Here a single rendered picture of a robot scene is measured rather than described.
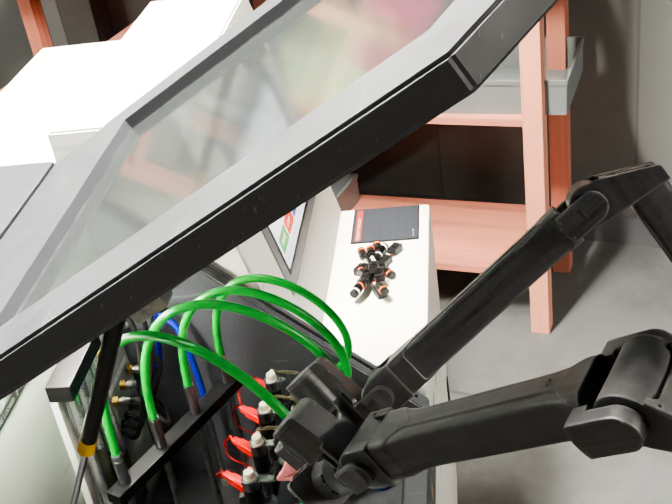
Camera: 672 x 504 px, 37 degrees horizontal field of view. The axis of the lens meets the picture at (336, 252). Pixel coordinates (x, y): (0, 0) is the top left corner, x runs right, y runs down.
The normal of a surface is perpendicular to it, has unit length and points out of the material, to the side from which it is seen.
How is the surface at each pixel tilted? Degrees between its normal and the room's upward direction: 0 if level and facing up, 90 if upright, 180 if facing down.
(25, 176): 0
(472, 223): 0
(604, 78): 90
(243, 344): 90
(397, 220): 0
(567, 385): 36
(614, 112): 90
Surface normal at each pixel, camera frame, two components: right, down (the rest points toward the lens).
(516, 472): -0.14, -0.85
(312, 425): 0.31, -0.51
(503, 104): -0.33, 0.52
